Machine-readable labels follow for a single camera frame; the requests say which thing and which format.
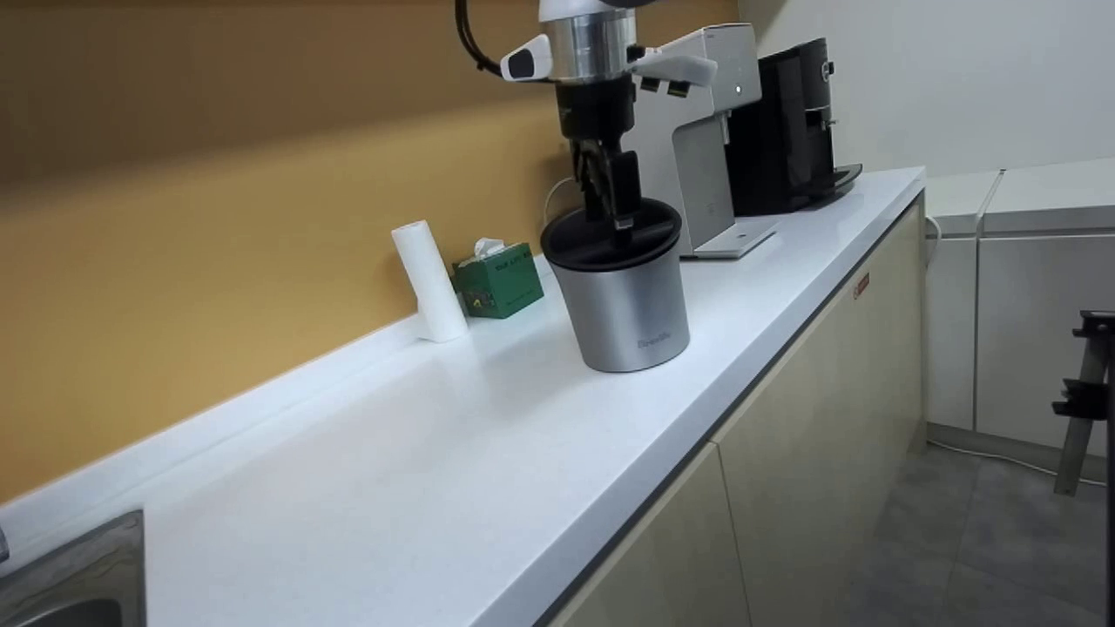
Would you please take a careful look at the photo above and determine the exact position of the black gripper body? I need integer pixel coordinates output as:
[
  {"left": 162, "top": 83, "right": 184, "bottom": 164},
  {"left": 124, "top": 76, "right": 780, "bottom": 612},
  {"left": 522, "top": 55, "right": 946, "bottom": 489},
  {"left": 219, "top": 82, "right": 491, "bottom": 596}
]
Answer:
[{"left": 555, "top": 75, "right": 643, "bottom": 158}]

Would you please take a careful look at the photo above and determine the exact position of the grey metal bin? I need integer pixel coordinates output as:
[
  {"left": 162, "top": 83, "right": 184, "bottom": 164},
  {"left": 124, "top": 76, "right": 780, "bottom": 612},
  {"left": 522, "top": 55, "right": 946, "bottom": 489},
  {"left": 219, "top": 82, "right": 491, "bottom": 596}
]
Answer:
[{"left": 543, "top": 229, "right": 694, "bottom": 377}]

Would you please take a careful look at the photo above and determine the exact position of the green tissue box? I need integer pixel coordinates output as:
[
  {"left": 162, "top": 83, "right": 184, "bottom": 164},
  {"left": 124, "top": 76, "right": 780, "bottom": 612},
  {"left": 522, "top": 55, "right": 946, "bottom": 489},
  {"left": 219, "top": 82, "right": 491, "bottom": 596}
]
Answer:
[{"left": 450, "top": 234, "right": 548, "bottom": 323}]

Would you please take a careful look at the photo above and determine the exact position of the black coffee machine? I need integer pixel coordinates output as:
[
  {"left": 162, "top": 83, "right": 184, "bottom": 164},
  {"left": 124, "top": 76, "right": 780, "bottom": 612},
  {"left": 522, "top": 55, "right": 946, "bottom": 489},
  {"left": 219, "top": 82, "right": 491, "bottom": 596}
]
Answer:
[{"left": 725, "top": 34, "right": 867, "bottom": 221}]

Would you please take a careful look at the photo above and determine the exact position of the beige cabinet door with sticker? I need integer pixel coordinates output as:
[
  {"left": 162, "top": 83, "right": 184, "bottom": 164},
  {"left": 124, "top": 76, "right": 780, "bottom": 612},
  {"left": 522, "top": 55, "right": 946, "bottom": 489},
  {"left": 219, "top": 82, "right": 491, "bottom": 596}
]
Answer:
[{"left": 712, "top": 197, "right": 934, "bottom": 627}]

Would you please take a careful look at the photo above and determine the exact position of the white floor cabinet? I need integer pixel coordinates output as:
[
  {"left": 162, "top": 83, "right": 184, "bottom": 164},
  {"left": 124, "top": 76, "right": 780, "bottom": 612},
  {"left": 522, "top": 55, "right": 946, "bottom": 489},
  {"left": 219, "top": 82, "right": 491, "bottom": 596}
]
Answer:
[
  {"left": 919, "top": 169, "right": 1010, "bottom": 436},
  {"left": 974, "top": 158, "right": 1115, "bottom": 461}
]

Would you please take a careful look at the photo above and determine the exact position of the grey black tripod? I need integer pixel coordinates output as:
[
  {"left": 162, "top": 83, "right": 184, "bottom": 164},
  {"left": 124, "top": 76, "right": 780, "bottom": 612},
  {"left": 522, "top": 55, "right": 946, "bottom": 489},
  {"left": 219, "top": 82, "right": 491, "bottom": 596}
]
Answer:
[{"left": 1049, "top": 307, "right": 1115, "bottom": 500}]

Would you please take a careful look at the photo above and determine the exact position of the steel kitchen sink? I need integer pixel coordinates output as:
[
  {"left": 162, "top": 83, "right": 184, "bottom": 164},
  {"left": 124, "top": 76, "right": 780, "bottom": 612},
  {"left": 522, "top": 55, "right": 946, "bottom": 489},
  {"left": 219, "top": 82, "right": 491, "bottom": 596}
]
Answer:
[{"left": 0, "top": 505, "right": 150, "bottom": 627}]

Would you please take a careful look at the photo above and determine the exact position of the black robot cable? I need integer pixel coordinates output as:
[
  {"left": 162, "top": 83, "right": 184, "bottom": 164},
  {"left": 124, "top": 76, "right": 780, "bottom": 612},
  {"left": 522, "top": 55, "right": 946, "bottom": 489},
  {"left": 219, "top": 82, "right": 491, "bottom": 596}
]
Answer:
[{"left": 453, "top": 0, "right": 507, "bottom": 82}]

